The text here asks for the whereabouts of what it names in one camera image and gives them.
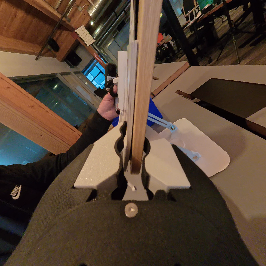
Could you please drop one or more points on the person's left forearm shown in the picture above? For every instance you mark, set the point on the person's left forearm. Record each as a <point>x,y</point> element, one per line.
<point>83,141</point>

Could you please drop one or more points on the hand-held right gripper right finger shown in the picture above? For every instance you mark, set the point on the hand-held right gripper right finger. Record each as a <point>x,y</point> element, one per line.
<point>166,166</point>

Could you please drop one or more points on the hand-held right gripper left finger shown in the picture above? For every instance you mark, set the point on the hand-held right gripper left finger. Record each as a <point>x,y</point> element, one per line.
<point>97,166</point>

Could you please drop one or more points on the paned window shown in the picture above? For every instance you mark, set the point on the paned window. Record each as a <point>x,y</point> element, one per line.
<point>94,74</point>

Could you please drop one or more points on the black steel column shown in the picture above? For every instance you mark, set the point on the black steel column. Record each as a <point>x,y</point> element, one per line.
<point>178,31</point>

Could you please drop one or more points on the person's left hand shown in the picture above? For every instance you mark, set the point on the person's left hand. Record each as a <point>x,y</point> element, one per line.
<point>106,108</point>

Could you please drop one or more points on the wooden pillar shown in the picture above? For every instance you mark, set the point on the wooden pillar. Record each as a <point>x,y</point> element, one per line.
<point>31,114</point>

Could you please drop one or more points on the person's black jacket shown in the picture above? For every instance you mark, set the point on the person's black jacket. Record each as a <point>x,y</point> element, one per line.
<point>20,191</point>

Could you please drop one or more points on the metal air duct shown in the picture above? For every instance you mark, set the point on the metal air duct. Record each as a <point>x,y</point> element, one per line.
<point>108,18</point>

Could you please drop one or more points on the wooden stand board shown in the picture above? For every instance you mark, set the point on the wooden stand board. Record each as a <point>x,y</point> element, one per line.
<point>147,83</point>

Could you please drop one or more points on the white paper notice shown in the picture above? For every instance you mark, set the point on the white paper notice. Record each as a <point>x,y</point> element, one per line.
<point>85,35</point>

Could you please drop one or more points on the black tripod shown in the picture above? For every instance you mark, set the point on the black tripod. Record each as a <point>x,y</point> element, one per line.
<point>233,31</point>

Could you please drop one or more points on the blue plastic bin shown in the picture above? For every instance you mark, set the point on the blue plastic bin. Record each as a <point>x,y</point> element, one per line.
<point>154,112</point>

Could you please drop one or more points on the background office desks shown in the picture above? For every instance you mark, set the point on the background office desks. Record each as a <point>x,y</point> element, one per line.
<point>207,12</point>

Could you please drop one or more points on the black wall speaker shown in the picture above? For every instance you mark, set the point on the black wall speaker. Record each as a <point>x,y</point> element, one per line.
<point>73,58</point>

